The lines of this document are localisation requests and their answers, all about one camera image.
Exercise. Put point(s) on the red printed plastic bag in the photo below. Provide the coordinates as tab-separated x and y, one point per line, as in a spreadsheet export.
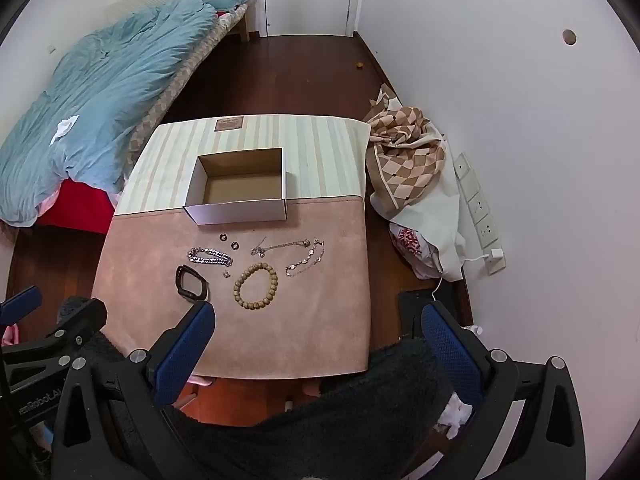
412	247

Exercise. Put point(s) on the beige patterned mattress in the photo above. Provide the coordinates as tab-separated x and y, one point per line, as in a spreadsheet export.
170	95

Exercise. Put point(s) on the small white bottle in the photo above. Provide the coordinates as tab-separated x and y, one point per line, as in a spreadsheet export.
473	330

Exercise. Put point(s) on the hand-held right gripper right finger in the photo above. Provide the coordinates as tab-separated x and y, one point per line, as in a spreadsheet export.
450	347

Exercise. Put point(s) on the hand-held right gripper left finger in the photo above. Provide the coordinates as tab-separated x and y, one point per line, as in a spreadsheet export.
184	357

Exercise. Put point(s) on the crumpled white tissue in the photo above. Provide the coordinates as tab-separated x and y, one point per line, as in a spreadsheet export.
457	412

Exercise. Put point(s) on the wooden bed frame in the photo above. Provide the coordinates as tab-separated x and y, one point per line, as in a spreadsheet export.
244	30

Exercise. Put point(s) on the white charger plug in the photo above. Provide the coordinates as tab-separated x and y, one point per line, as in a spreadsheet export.
496	253

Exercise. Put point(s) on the white wall socket strip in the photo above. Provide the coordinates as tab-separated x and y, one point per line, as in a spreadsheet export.
475	205

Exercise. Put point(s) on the white cloth bag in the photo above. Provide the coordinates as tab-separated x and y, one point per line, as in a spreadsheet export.
442	240

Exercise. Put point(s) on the pink and striped table mat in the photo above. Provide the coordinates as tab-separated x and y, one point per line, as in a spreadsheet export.
300	320

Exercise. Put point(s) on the pink slipper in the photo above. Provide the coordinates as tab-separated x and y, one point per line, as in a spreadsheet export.
10	334

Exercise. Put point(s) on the white paper scrap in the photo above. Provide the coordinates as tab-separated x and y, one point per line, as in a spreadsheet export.
65	126

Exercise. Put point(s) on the brown checked blanket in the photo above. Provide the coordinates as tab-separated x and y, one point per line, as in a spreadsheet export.
405	160

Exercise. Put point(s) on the light blue duvet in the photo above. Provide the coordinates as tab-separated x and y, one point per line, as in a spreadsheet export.
100	85

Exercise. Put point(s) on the black bangle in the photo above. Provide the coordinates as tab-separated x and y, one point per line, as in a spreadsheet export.
181	280

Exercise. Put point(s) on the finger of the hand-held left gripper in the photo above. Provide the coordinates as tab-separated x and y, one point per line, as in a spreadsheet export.
22	305
82	320

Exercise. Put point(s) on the white cardboard box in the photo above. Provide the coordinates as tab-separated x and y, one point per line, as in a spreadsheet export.
235	212

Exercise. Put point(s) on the red bed sheet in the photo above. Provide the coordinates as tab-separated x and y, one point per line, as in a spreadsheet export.
85	205

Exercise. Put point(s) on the person's dark fleece clothing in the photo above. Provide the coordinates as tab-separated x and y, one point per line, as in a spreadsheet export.
325	425

